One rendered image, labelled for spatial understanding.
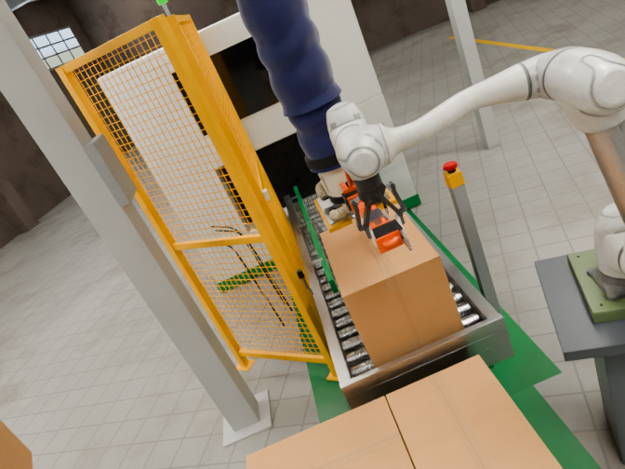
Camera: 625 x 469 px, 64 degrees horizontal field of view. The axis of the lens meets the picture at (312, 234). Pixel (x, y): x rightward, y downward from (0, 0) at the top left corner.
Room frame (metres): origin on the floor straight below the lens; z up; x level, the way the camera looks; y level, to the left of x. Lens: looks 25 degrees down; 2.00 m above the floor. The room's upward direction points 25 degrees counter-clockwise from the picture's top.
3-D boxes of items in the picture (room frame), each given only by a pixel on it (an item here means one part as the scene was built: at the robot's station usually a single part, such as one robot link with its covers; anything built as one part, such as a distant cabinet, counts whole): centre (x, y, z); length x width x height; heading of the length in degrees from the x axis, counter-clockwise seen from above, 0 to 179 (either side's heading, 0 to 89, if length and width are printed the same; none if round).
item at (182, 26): (3.33, 0.17, 1.05); 1.17 x 0.10 x 2.10; 178
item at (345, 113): (1.31, -0.21, 1.61); 0.13 x 0.11 x 0.16; 172
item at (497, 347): (1.54, -0.19, 0.47); 0.70 x 0.03 x 0.15; 88
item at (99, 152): (2.31, 0.70, 1.62); 0.20 x 0.05 x 0.30; 178
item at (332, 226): (1.92, -0.12, 1.17); 0.34 x 0.10 x 0.05; 179
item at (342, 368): (2.72, 0.10, 0.50); 2.31 x 0.05 x 0.19; 178
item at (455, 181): (2.10, -0.71, 0.50); 0.07 x 0.07 x 1.00; 88
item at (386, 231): (1.32, -0.20, 1.27); 0.08 x 0.07 x 0.05; 179
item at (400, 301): (1.89, -0.22, 0.75); 0.60 x 0.40 x 0.40; 177
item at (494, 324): (1.54, -0.19, 0.58); 0.70 x 0.03 x 0.06; 88
